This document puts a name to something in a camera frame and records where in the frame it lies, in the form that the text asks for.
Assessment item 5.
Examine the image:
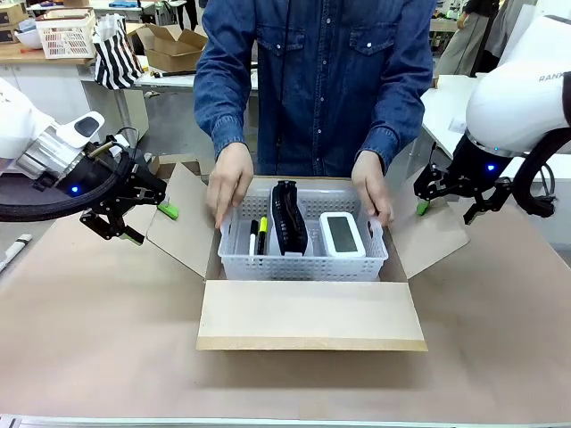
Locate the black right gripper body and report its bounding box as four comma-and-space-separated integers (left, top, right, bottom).
439, 136, 514, 193

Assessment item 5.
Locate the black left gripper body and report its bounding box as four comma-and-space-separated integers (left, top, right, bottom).
56, 148, 169, 211

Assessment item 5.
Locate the white perforated plastic basket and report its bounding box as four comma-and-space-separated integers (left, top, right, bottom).
217, 185, 390, 283

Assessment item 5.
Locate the large brown cardboard box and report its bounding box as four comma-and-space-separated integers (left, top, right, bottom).
145, 162, 472, 353

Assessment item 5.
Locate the person's left forearm denim sleeve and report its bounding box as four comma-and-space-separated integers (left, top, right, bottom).
356, 84, 436, 174

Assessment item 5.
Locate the person's right forearm denim sleeve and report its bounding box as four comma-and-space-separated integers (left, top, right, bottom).
194, 88, 252, 162

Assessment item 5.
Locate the small open cardboard box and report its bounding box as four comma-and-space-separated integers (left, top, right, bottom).
136, 22, 209, 73

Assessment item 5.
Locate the person's left hand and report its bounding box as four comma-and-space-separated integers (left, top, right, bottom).
351, 149, 396, 227

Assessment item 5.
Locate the person's right hand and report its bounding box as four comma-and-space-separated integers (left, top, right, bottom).
206, 142, 255, 231

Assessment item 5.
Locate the flat cardboard sheet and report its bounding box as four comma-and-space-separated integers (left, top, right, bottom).
149, 153, 202, 179

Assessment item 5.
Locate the wide white work table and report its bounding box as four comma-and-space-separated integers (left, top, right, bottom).
418, 73, 492, 161

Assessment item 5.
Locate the black and white marker pen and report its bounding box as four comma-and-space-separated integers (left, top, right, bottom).
247, 218, 260, 264

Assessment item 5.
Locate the yellow capped highlighter pen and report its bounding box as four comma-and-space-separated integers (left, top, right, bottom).
257, 215, 269, 256

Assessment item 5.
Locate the white digital clock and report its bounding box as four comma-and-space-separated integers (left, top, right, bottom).
319, 211, 367, 259

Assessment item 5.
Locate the black white striped bag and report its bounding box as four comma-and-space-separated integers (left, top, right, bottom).
91, 13, 145, 90

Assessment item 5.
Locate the white table with grey leg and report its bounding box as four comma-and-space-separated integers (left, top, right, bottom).
133, 55, 260, 95

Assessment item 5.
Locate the bystander in beige trousers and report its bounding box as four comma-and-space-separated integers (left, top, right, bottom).
434, 0, 490, 77

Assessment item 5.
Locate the black folded item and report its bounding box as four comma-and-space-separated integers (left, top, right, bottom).
269, 179, 310, 259

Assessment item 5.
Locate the white foam board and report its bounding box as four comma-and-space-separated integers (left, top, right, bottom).
494, 0, 550, 68

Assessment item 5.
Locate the white lattice storage basket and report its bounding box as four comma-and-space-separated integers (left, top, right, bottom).
35, 8, 97, 60

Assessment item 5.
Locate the person in denim shirt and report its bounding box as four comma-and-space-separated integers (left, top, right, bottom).
194, 0, 438, 179

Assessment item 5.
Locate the wooden top white cabinet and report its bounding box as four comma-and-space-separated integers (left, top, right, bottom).
0, 42, 151, 148

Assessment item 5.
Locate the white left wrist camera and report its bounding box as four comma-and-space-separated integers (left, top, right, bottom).
106, 133, 135, 158

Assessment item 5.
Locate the black right arm cable sleeve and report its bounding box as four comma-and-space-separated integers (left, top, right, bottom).
512, 127, 571, 218

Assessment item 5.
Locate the black arm cable sleeve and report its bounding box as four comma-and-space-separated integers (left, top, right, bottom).
512, 127, 571, 218
0, 153, 137, 223

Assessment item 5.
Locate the black left arm cable sleeve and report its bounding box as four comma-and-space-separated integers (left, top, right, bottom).
0, 153, 137, 223

